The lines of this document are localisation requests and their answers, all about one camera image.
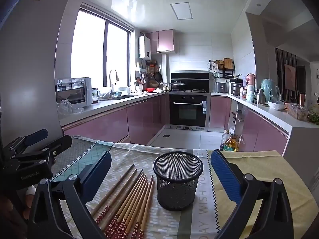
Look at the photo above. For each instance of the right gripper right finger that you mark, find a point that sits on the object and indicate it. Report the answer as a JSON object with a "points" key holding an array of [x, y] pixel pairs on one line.
{"points": [[274, 219]]}

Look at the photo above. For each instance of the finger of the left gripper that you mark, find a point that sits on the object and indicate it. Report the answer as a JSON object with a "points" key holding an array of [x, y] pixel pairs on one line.
{"points": [[57, 145], [20, 144]]}

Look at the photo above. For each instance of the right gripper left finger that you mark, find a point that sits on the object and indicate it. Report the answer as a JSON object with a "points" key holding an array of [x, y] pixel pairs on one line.
{"points": [[46, 218]]}

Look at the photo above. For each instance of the wooden chopstick two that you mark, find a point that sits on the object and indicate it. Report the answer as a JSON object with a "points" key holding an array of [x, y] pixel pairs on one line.
{"points": [[117, 196]]}

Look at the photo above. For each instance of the wooden chopstick one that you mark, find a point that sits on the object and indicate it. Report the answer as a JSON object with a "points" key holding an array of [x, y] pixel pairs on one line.
{"points": [[108, 194]]}

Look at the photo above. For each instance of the wooden chopstick six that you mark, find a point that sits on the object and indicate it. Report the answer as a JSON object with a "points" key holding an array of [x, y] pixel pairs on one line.
{"points": [[124, 228]]}

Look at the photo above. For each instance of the wooden chopstick seven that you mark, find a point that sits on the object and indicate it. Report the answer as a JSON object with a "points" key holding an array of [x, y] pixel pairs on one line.
{"points": [[142, 209]]}

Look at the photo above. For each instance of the wooden chopstick five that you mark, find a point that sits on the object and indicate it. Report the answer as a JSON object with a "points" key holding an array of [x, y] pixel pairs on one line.
{"points": [[130, 208]]}

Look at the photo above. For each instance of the wooden chopstick four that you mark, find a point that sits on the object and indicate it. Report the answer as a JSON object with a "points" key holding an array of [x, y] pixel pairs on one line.
{"points": [[116, 220]]}

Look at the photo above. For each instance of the black mesh utensil cup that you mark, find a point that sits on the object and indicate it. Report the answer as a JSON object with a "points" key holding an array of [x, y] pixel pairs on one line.
{"points": [[177, 175]]}

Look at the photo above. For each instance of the wooden chopstick eight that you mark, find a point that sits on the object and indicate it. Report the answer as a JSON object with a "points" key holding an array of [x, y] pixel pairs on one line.
{"points": [[144, 219]]}

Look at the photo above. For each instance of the kitchen faucet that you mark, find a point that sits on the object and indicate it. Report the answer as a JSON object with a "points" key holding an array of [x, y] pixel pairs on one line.
{"points": [[113, 77]]}

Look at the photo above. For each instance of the person left hand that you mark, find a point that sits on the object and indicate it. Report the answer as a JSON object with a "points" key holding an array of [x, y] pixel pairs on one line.
{"points": [[16, 206]]}

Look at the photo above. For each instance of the patterned tablecloth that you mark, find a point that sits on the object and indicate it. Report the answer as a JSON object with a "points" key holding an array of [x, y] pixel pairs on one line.
{"points": [[211, 207]]}

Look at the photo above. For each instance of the white microwave oven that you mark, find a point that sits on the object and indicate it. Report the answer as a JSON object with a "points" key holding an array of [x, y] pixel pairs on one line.
{"points": [[78, 91]]}

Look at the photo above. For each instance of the yellow cooking oil bottle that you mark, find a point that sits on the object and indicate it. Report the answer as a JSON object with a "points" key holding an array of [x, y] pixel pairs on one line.
{"points": [[231, 144]]}

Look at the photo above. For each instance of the window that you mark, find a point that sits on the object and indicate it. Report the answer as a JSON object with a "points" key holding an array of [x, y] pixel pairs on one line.
{"points": [[99, 45]]}

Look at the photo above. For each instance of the green covered appliance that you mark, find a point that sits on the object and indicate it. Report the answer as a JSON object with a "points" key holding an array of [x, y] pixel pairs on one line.
{"points": [[271, 90]]}

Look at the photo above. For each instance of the built-in black oven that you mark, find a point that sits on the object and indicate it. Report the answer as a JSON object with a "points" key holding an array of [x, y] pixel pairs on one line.
{"points": [[188, 110]]}

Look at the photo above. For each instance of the steel stock pot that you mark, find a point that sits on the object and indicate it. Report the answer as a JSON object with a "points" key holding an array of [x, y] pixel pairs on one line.
{"points": [[235, 88]]}

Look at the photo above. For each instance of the pink thermos jug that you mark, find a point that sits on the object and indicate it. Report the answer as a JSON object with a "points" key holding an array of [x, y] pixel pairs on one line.
{"points": [[250, 79]]}

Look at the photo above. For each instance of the silver rice cooker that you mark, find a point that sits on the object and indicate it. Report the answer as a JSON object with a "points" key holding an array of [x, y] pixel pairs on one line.
{"points": [[221, 87]]}

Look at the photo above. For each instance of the black wok on stove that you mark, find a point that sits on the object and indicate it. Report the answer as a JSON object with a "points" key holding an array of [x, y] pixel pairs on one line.
{"points": [[178, 86]]}

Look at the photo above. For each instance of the white water heater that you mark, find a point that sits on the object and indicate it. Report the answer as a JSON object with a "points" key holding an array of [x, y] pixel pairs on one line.
{"points": [[144, 48]]}

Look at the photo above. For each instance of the black range hood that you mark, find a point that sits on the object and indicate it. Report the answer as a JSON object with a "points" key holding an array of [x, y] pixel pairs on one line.
{"points": [[196, 81]]}

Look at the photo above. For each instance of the wall rack with boards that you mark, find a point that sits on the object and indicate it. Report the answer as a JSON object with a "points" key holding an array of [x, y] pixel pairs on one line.
{"points": [[222, 68]]}

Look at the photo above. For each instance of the pink wall cabinet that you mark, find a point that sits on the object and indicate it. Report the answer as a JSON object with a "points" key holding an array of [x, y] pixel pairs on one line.
{"points": [[162, 41]]}

